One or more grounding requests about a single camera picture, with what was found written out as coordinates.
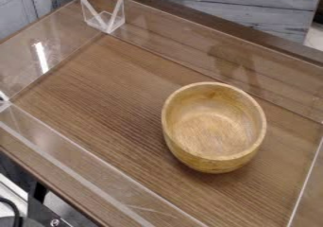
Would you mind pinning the brown wooden bowl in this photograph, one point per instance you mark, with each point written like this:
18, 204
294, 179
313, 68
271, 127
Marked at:
214, 126

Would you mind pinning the clear acrylic corner bracket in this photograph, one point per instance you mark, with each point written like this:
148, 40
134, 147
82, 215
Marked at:
104, 21

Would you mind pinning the black table leg frame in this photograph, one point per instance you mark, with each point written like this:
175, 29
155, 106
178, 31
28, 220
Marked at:
39, 212

